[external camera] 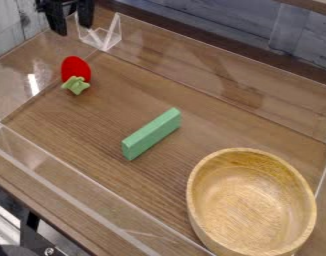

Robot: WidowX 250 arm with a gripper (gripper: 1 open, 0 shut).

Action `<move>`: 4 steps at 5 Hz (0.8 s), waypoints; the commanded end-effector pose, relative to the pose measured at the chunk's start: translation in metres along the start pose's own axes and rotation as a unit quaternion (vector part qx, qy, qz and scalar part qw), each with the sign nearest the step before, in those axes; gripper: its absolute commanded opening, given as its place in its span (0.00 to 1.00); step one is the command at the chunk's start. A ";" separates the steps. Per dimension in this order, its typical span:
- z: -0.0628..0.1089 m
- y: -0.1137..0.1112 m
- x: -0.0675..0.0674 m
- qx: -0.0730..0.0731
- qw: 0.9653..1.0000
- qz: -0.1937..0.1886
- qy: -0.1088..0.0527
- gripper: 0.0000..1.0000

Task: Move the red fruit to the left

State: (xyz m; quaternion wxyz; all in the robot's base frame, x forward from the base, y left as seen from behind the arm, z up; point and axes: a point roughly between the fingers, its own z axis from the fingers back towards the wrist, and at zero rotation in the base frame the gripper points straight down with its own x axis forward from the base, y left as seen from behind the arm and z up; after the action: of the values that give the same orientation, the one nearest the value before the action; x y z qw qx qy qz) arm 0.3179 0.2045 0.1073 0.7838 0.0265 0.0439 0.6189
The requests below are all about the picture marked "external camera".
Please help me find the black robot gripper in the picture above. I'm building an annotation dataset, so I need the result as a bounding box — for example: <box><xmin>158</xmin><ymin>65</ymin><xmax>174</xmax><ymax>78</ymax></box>
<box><xmin>35</xmin><ymin>0</ymin><xmax>95</xmax><ymax>36</ymax></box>

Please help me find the red plush strawberry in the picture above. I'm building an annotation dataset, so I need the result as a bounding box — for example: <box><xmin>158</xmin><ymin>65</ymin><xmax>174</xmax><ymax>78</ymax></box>
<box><xmin>60</xmin><ymin>56</ymin><xmax>91</xmax><ymax>95</ymax></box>

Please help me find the green rectangular block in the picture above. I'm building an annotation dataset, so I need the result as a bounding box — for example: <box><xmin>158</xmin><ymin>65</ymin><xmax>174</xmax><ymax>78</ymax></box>
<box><xmin>121</xmin><ymin>108</ymin><xmax>182</xmax><ymax>161</ymax></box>

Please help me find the black table leg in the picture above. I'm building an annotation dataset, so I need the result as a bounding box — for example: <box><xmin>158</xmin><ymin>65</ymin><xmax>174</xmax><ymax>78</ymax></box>
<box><xmin>25</xmin><ymin>211</ymin><xmax>40</xmax><ymax>231</ymax></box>

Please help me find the wooden bowl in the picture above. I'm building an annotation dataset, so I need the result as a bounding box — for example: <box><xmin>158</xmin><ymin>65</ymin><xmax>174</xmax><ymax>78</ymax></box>
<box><xmin>186</xmin><ymin>148</ymin><xmax>316</xmax><ymax>256</ymax></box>

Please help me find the clear acrylic corner bracket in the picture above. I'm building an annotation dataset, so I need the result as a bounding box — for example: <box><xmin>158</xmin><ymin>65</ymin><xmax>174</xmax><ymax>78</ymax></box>
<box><xmin>75</xmin><ymin>13</ymin><xmax>121</xmax><ymax>52</ymax></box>

